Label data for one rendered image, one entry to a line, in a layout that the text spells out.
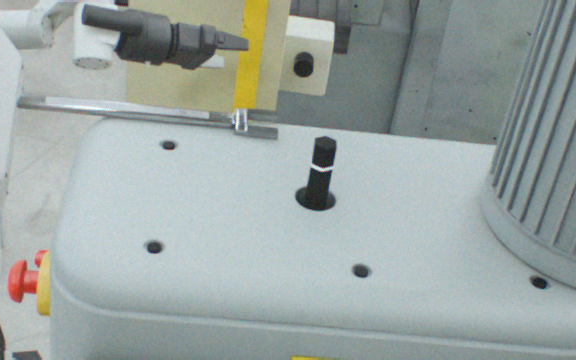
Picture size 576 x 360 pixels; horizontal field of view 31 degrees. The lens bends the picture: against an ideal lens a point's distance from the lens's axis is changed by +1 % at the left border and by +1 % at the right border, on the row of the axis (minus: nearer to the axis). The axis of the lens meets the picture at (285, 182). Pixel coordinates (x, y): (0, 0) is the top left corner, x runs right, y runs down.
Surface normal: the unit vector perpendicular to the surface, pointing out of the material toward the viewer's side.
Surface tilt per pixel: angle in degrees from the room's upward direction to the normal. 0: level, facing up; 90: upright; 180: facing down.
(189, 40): 44
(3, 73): 59
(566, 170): 90
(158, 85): 90
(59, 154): 0
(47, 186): 0
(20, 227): 0
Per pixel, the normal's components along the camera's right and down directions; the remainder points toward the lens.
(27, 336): 0.13, -0.80
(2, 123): 0.85, -0.14
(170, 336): 0.01, 0.60
